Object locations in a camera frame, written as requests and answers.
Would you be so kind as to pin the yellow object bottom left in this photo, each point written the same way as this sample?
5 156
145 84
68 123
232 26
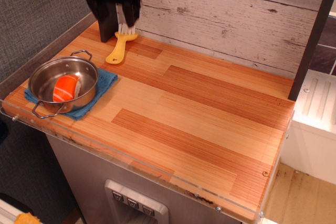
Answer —
26 218

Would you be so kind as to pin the dark grey right post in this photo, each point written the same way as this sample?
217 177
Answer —
313 40

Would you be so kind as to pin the yellow brush white bristles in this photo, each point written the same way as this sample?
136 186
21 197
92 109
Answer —
123 35

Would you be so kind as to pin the clear acrylic edge guard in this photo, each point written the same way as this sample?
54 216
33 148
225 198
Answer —
222 157

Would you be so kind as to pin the dark grey left post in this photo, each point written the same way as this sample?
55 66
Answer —
107 28

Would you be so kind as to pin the dark grey post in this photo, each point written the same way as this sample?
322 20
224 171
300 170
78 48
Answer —
107 28
313 40

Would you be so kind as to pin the blue folded cloth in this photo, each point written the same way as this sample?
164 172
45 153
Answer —
105 81

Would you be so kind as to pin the silver dispenser panel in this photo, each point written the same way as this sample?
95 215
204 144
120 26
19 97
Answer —
130 206

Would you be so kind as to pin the orange salmon sushi toy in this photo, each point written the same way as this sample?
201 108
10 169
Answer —
66 88

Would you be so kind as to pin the silver pot with handles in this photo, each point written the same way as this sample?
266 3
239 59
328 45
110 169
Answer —
42 81

